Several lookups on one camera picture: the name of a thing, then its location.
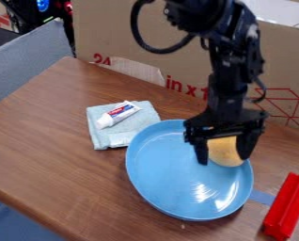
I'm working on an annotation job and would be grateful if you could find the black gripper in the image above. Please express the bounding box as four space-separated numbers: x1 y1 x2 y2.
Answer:
183 85 268 166

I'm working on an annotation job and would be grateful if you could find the yellow ball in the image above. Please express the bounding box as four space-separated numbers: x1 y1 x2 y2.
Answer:
207 137 244 167

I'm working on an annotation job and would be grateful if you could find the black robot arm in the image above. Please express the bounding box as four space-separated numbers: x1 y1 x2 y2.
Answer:
164 0 267 165

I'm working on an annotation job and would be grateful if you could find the blue plate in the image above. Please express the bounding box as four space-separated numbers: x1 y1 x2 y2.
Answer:
125 120 253 221

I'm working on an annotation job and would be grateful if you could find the blue tape strip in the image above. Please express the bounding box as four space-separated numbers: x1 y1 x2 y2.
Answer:
249 189 275 206

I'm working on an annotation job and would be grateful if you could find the white toothpaste tube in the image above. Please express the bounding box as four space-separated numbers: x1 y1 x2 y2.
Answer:
96 101 140 130

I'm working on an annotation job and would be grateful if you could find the light blue folded cloth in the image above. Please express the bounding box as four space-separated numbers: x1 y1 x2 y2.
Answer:
87 101 160 150

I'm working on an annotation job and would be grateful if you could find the red plastic block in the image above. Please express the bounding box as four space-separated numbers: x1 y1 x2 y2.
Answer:
263 172 299 241

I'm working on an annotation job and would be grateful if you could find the brown cardboard box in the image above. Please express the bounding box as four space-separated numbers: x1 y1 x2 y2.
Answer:
72 0 299 128

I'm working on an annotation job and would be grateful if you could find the black machine with lights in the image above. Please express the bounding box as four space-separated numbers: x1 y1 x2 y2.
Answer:
0 0 75 52

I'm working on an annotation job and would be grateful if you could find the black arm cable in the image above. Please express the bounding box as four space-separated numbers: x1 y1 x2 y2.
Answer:
129 0 197 55

